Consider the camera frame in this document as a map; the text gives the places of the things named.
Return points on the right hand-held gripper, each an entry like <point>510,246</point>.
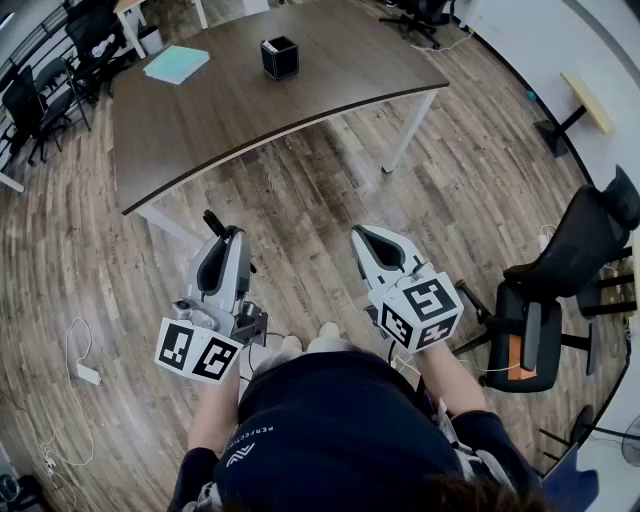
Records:
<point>425,300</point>

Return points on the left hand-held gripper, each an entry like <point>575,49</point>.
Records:
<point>200,350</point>

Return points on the black square pen holder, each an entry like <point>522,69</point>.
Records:
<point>282,62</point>

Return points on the person's left forearm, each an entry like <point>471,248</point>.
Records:
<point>215,415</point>

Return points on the person's right forearm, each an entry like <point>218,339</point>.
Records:
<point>450,380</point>

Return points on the white table leg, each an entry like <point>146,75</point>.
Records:
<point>407,130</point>
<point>160,217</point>

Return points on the person's white shoe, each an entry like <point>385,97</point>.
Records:
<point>291,344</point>
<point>327,331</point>

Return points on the white power strip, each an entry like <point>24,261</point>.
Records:
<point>89,374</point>
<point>544,240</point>

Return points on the person's navy shirt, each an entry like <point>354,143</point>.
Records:
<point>340,420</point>

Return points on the orange pad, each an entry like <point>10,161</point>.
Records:
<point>520,357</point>

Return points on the black mesh office chair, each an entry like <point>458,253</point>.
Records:
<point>585,235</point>

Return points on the teal book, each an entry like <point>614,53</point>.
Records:
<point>175,65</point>

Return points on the white waste bin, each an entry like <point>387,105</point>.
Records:
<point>151,41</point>

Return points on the grey office chair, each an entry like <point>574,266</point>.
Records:
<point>52,92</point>

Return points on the light wood white-legged table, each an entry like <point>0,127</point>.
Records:
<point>131,27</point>

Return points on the yellow side table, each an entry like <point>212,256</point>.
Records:
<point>587,97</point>

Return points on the standing fan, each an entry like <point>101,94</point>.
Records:
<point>634,440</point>

